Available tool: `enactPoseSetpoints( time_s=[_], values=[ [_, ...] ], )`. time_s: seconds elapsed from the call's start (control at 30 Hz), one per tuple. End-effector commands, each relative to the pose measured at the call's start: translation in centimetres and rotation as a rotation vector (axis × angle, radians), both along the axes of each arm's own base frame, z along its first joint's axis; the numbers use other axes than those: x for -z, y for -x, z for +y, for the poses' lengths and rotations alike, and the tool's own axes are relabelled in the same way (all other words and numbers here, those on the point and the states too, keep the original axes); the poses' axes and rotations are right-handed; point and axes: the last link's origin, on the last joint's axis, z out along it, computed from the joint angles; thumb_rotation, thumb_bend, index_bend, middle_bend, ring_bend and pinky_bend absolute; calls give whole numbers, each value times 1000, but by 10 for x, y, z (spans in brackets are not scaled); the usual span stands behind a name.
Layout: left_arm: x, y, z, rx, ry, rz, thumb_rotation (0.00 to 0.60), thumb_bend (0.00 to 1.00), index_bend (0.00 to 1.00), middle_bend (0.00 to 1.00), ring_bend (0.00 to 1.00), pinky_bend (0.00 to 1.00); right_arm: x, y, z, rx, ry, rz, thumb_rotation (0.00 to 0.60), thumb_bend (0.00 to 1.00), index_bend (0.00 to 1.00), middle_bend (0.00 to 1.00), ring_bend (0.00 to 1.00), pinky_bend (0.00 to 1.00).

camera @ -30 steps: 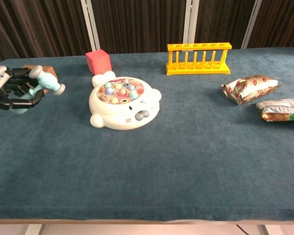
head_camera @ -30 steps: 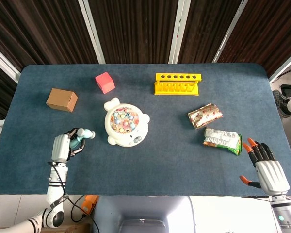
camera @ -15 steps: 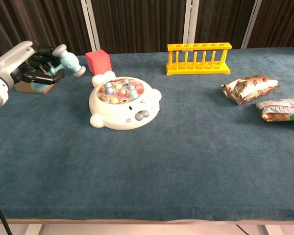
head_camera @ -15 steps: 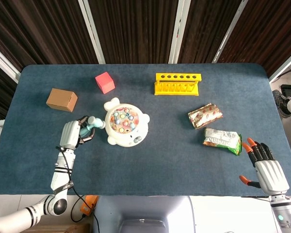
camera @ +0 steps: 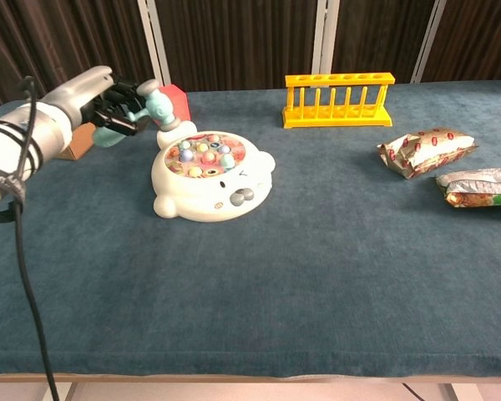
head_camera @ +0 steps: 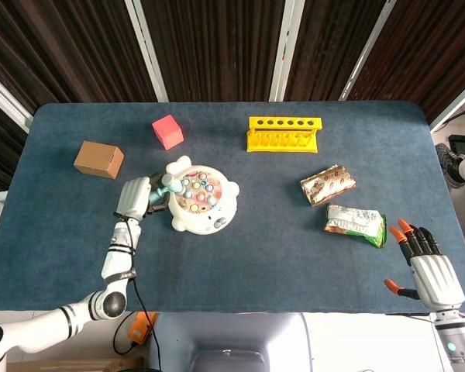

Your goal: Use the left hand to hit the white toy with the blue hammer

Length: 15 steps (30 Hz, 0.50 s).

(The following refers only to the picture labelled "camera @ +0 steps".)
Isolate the brown cardboard box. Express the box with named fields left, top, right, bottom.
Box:
left=58, top=123, right=98, bottom=161

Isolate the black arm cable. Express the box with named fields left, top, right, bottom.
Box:
left=0, top=75, right=62, bottom=401

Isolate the silver green snack bag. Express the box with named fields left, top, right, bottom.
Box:
left=435, top=167, right=501, bottom=213

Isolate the white bear whack-a-mole toy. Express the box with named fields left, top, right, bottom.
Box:
left=151, top=119, right=276, bottom=223

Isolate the yellow test tube rack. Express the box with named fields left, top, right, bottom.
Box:
left=281, top=73, right=396, bottom=129

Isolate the silver red snack bag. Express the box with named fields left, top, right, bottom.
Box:
left=377, top=127, right=479, bottom=180

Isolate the dark brown curtain panel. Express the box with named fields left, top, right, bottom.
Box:
left=421, top=0, right=501, bottom=84
left=0, top=0, right=158, bottom=108
left=332, top=0, right=436, bottom=84
left=154, top=0, right=320, bottom=92

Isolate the light blue toy hammer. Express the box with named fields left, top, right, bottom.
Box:
left=92, top=79, right=181, bottom=148

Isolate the white partition post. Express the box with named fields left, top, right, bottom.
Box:
left=311, top=0, right=342, bottom=77
left=136, top=0, right=172, bottom=87
left=408, top=0, right=448, bottom=84

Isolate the red cube block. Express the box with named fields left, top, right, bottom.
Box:
left=157, top=84, right=192, bottom=123

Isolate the blue table cloth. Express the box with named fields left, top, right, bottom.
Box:
left=0, top=79, right=501, bottom=378

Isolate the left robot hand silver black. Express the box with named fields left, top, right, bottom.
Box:
left=40, top=65, right=151, bottom=137

